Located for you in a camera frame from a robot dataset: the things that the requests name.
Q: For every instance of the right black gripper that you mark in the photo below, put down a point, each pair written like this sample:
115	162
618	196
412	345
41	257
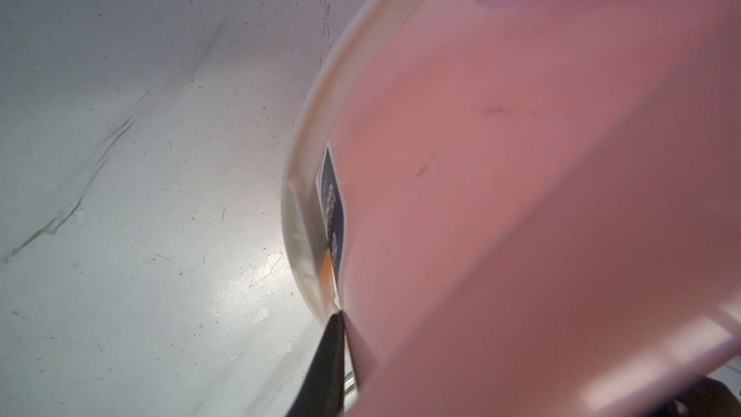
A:
704	398

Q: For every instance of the pink plastic bucket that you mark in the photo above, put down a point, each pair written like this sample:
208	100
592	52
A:
523	207

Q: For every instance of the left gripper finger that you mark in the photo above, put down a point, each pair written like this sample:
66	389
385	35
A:
322	393

